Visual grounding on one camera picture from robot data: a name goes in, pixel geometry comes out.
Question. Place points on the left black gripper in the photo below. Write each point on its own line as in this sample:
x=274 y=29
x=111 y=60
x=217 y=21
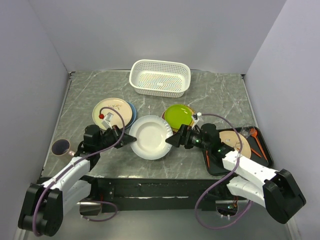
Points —
x=117 y=133

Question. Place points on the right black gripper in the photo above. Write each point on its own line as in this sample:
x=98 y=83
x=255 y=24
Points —
x=185 y=131

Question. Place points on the white scalloped deep plate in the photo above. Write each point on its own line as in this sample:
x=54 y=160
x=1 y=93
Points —
x=151 y=132

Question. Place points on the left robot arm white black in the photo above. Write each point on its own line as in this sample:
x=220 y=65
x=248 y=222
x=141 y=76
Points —
x=45 y=204

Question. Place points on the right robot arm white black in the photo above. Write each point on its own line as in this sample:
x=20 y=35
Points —
x=277 y=191

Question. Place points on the green plastic plate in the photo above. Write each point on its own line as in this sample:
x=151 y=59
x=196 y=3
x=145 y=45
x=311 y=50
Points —
x=177 y=115

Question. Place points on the pink plate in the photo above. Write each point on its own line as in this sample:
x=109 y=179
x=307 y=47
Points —
x=163 y=117

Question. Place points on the blue plate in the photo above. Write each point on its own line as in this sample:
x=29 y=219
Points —
x=133 y=117

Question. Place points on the yellow woven plate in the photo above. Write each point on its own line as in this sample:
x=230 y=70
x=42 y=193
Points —
x=191 y=112

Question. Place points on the black plastic tray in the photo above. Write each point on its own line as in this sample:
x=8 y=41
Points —
x=229 y=137

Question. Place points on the white perforated plastic basket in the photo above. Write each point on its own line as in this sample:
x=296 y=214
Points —
x=160 y=78

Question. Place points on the clear plastic cup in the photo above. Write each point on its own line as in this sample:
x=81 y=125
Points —
x=247 y=130

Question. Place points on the orange plastic spoon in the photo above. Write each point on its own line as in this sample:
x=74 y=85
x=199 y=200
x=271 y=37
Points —
x=254 y=134

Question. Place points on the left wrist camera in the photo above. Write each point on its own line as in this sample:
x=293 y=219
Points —
x=106 y=120

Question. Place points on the black base frame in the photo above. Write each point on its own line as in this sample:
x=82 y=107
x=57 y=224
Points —
x=138 y=194

